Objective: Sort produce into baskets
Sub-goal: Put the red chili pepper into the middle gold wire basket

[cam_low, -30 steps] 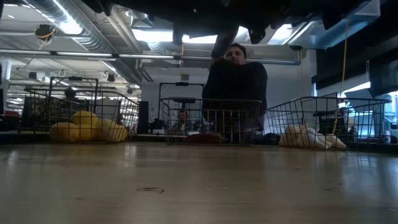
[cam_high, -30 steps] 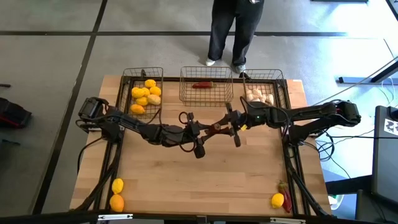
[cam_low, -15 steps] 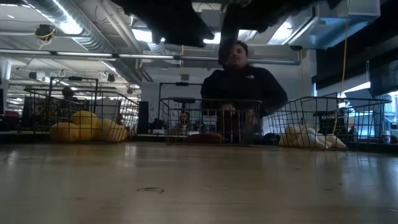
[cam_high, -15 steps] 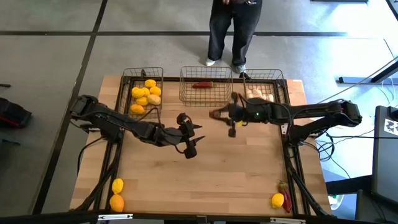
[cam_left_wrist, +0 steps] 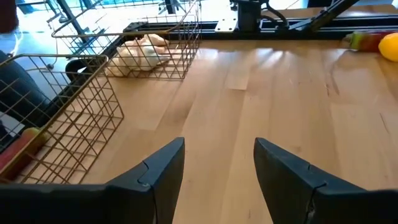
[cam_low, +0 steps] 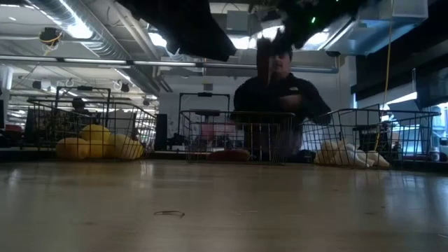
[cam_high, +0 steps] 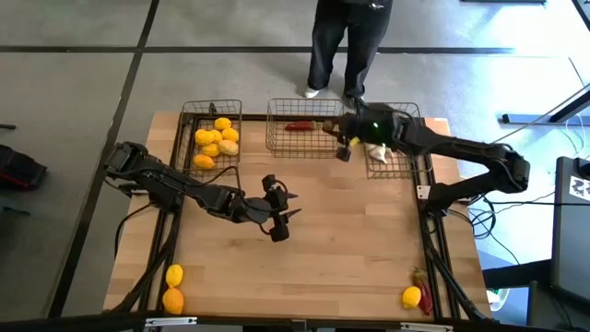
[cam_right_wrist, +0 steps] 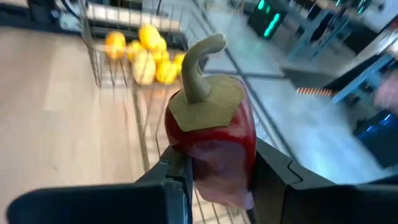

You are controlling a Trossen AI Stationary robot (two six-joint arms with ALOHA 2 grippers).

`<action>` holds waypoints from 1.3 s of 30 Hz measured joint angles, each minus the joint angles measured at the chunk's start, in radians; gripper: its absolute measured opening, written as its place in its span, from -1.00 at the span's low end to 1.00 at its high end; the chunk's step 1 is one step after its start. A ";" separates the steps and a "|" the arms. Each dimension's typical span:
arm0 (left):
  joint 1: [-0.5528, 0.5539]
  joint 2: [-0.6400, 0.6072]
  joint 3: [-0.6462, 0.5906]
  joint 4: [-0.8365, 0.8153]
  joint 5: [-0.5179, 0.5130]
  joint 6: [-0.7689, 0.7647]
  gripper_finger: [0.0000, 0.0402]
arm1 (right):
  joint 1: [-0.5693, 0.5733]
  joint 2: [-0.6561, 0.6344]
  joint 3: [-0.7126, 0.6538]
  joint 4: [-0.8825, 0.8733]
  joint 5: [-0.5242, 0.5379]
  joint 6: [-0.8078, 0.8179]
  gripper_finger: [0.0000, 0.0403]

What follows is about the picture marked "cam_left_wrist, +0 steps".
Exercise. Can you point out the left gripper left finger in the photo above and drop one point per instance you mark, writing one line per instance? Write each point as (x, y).
(140, 199)

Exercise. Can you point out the yellow lemon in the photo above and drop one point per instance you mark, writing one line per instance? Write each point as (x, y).
(390, 46)

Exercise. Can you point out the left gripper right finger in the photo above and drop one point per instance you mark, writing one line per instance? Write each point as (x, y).
(295, 196)

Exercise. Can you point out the person's leg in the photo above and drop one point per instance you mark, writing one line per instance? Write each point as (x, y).
(18, 87)

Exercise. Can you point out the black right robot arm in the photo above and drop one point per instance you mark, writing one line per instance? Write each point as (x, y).
(248, 15)

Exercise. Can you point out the silver corner bracket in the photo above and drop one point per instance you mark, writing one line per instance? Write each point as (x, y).
(225, 25)

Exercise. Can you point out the red pepper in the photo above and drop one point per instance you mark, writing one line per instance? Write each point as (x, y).
(18, 147)
(367, 42)

